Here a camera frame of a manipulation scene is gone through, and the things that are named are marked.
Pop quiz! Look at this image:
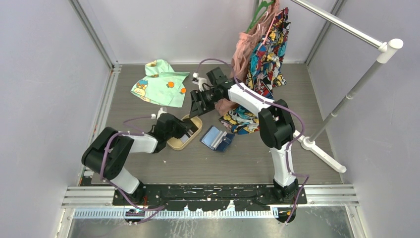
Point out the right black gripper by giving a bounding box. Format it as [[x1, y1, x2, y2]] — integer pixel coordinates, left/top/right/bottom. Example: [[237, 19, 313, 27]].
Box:
[[189, 87, 220, 119]]

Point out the beige oval tray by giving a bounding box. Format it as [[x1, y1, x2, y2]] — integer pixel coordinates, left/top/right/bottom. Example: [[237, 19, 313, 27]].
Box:
[[167, 115, 203, 151]]

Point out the navy blue card holder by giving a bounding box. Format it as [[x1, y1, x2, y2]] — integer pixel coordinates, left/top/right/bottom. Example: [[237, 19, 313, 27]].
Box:
[[200, 125, 235, 152]]

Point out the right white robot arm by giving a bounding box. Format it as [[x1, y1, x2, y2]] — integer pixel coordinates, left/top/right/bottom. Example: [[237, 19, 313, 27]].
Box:
[[189, 67, 303, 204]]

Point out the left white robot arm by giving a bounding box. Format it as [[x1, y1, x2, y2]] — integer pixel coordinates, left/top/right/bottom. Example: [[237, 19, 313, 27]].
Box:
[[81, 113, 199, 205]]

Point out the green cartoon child shirt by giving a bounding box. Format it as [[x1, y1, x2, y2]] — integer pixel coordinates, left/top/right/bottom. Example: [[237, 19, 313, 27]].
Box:
[[130, 59, 190, 108]]

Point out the colourful comic print garment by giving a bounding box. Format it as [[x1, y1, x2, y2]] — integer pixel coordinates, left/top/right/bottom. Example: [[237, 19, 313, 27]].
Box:
[[215, 7, 290, 134]]

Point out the pink hanging garment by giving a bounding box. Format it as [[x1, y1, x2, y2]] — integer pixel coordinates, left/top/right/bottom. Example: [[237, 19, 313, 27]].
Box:
[[213, 0, 281, 117]]

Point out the green clothes hanger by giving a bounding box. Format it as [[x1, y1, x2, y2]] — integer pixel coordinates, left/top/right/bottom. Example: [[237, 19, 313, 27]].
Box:
[[245, 0, 275, 33]]

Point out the white clothes rack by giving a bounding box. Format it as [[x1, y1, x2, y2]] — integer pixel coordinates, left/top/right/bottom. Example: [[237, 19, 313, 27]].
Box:
[[295, 0, 395, 174]]

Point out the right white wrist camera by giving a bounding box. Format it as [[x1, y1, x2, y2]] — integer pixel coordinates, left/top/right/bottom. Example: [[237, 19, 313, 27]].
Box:
[[192, 72, 207, 92]]

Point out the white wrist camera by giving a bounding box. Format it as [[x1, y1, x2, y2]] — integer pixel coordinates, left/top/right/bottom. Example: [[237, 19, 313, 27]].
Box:
[[192, 72, 207, 92], [151, 107, 167, 119]]

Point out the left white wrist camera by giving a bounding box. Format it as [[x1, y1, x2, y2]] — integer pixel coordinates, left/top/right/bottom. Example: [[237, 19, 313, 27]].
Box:
[[151, 107, 167, 119]]

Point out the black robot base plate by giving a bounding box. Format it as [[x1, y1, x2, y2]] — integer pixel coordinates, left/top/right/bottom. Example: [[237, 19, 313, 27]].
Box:
[[112, 184, 307, 212]]

